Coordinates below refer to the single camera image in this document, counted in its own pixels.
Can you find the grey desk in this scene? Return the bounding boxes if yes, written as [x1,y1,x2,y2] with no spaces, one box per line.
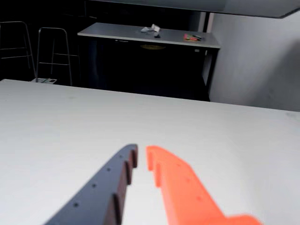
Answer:
[77,22,222,101]

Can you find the red and green markers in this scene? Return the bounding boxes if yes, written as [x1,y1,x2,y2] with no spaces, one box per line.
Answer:
[183,33,200,42]

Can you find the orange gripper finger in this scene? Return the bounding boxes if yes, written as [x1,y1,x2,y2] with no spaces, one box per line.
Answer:
[146,145,264,225]

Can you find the white crumpled paper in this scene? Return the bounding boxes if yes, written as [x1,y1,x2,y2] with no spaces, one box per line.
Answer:
[140,23,161,36]

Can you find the dark navy gripper finger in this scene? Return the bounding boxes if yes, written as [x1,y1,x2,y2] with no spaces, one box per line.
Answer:
[44,143,139,225]

